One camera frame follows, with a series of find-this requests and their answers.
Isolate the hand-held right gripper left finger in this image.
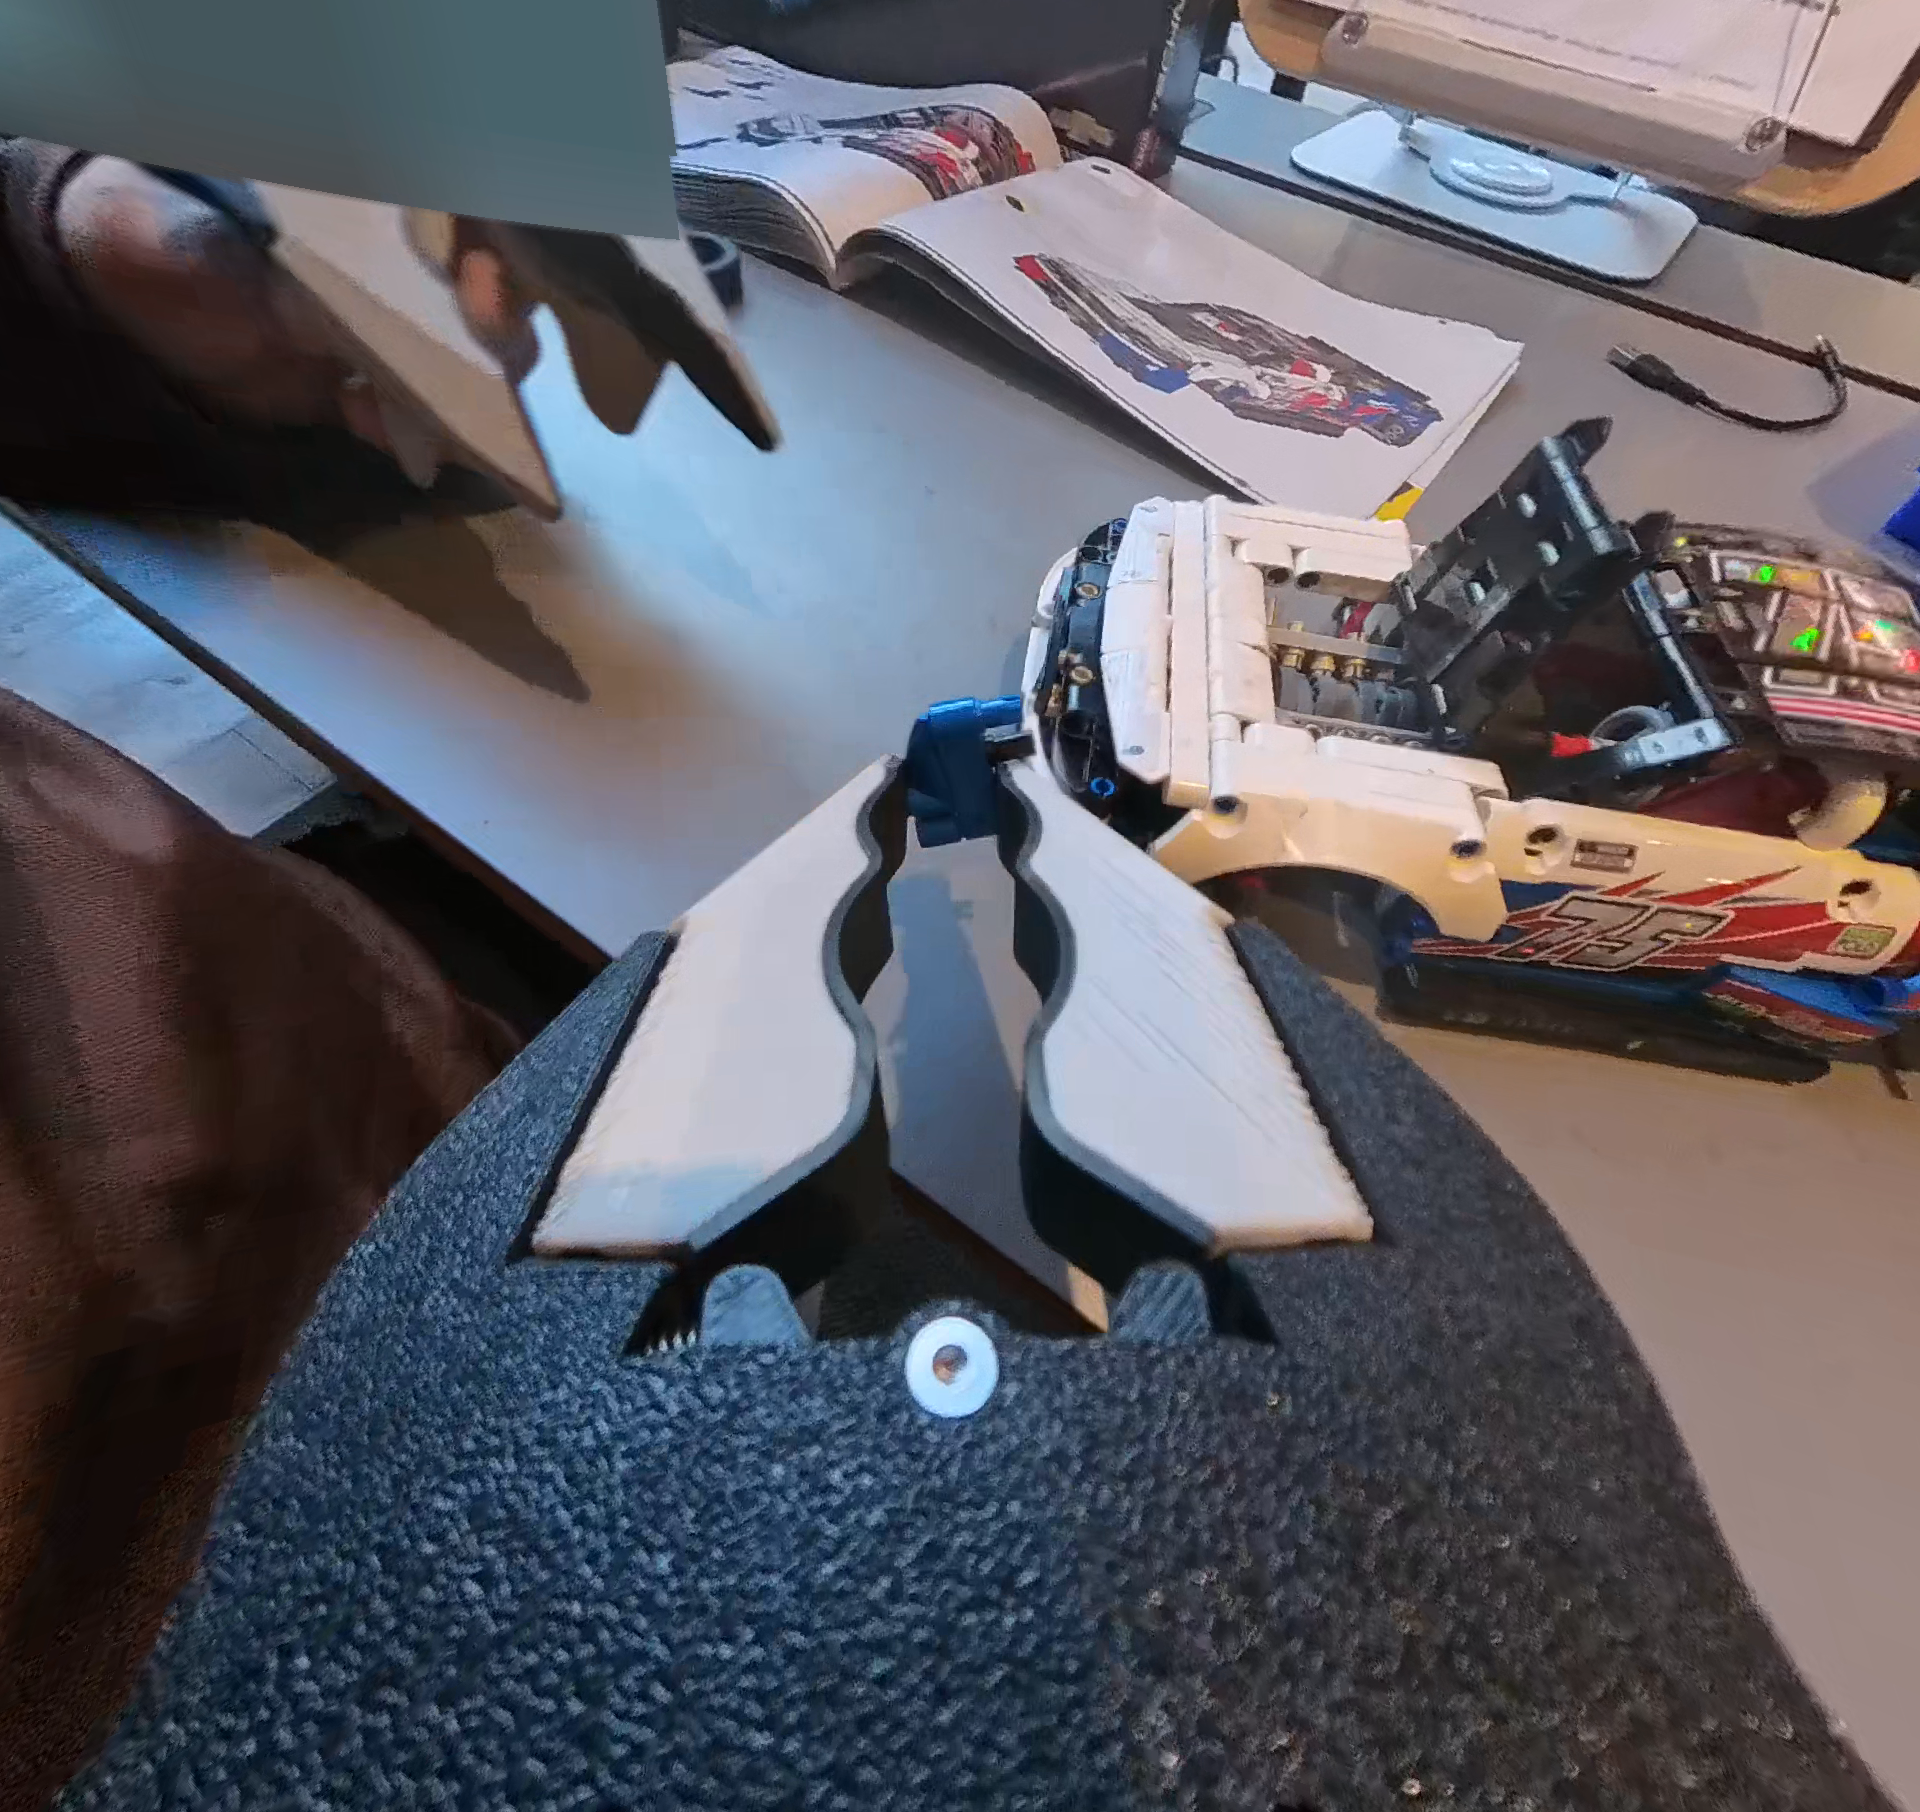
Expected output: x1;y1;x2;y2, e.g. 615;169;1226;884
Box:
532;755;909;1258

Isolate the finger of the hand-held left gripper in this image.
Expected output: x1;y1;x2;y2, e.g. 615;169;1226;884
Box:
278;210;568;525
527;231;783;455

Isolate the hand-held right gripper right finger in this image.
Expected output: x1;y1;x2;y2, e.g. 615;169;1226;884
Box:
997;762;1377;1258

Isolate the white brick model car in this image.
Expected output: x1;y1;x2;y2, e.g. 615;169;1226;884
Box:
1024;418;1920;1095

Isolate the blue toy brick connector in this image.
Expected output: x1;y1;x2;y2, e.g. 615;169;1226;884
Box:
903;697;1033;851

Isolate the grey desk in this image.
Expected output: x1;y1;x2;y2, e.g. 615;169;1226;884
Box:
0;42;1920;1784

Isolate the person's left hand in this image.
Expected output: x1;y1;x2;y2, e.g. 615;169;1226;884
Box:
57;159;452;489

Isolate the open instruction booklet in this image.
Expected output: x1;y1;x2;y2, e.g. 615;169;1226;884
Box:
667;42;1528;525

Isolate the white round stand base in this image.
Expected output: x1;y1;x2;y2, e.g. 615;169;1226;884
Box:
1288;103;1700;288

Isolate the black usb cable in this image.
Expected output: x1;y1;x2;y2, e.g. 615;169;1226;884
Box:
1605;331;1920;437

